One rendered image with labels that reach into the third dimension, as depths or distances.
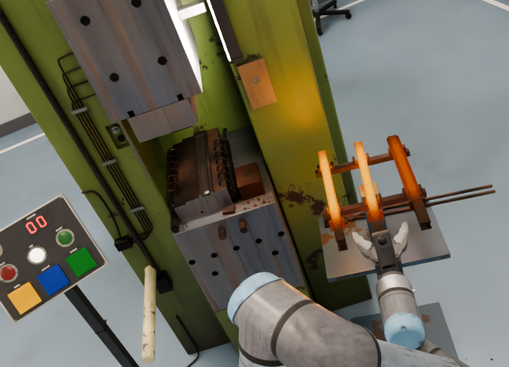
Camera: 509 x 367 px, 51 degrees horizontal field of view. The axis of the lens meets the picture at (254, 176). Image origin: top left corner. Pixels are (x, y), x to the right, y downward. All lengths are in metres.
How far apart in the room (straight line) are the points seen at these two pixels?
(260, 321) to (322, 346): 0.12
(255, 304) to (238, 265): 1.09
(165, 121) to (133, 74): 0.18
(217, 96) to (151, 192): 0.49
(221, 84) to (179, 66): 0.59
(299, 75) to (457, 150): 1.72
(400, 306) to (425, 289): 1.31
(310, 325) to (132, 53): 1.00
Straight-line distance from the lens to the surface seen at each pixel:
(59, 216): 1.87
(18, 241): 1.88
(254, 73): 1.79
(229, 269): 2.05
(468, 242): 2.85
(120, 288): 3.27
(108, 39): 1.61
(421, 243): 1.88
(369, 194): 1.67
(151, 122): 1.72
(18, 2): 1.77
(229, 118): 2.27
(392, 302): 1.37
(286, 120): 1.92
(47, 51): 1.81
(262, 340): 0.95
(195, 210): 1.92
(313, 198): 2.14
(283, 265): 2.07
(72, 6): 1.59
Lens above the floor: 2.10
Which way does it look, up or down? 36 degrees down
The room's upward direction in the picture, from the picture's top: 21 degrees counter-clockwise
